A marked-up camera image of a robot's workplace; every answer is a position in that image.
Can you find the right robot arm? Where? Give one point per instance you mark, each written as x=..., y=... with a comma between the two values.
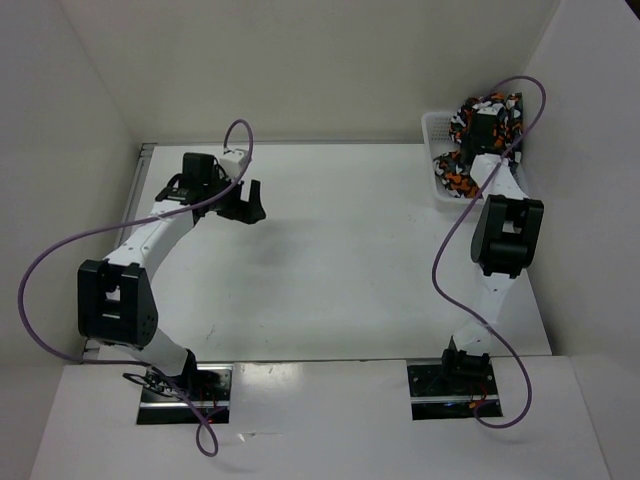
x=502, y=246

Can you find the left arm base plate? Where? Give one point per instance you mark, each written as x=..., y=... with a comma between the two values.
x=160, y=404

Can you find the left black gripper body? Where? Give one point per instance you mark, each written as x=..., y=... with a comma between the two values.
x=228, y=204

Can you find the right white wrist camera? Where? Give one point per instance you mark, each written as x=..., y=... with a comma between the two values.
x=490, y=109

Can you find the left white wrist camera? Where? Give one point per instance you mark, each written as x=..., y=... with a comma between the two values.
x=232, y=161

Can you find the white plastic basket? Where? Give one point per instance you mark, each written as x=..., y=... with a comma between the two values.
x=440, y=150

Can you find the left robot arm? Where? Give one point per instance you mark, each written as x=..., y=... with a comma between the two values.
x=116, y=306

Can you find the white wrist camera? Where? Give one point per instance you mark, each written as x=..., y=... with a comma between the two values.
x=232, y=161
x=490, y=109

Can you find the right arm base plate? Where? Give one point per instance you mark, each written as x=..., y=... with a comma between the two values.
x=433, y=396

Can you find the orange camouflage shorts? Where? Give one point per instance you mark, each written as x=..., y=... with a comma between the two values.
x=474, y=135

